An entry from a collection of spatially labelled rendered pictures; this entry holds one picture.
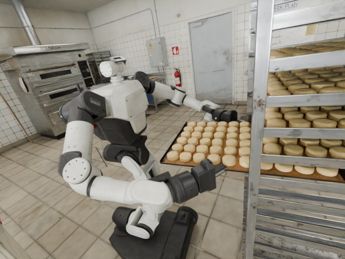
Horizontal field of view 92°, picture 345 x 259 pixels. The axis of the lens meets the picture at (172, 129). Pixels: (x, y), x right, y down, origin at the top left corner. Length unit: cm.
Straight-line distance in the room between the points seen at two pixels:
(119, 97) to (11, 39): 507
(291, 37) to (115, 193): 414
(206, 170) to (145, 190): 20
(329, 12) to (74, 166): 71
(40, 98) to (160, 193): 425
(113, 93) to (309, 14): 67
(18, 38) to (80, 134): 523
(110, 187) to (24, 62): 421
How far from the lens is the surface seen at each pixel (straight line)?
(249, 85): 92
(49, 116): 467
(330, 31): 438
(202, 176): 57
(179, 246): 149
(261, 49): 45
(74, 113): 70
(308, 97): 52
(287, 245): 162
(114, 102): 78
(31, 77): 458
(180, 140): 80
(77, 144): 64
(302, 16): 49
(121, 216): 158
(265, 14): 45
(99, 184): 58
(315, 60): 51
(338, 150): 67
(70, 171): 59
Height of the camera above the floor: 148
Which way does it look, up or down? 25 degrees down
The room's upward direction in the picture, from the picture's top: 10 degrees counter-clockwise
